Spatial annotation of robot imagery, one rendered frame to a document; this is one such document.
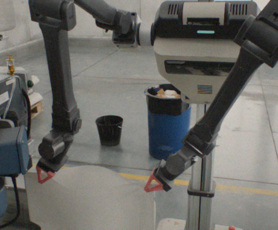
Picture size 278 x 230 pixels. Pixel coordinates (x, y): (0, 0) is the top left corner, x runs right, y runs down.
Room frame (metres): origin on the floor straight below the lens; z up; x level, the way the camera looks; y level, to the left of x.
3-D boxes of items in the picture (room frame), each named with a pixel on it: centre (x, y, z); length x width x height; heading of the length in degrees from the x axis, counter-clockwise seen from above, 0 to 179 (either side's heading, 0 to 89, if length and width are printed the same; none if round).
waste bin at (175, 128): (3.30, -0.30, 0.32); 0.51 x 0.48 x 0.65; 165
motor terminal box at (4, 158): (0.80, 0.31, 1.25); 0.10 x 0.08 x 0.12; 10
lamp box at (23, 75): (1.32, 0.44, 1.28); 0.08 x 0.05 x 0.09; 75
